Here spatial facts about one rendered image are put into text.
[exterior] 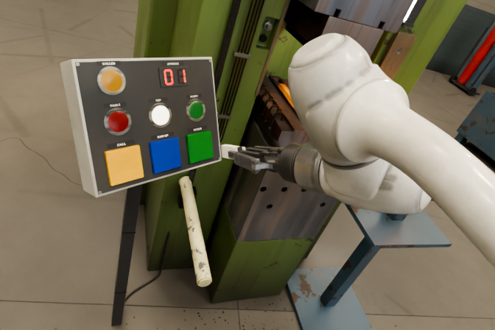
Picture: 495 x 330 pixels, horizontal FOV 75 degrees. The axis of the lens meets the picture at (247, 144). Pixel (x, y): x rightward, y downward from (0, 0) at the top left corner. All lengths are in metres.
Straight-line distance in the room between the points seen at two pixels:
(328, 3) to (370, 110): 0.63
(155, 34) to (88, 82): 0.79
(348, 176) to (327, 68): 0.17
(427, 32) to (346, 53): 1.04
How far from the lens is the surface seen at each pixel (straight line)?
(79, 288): 1.75
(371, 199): 0.50
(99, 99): 0.73
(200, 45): 1.04
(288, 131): 1.12
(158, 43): 1.50
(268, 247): 1.47
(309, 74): 0.38
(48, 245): 1.90
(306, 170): 0.56
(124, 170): 0.75
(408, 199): 0.49
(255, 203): 1.22
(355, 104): 0.37
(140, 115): 0.76
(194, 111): 0.83
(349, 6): 1.01
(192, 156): 0.83
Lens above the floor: 1.50
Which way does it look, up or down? 32 degrees down
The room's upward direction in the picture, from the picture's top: 20 degrees clockwise
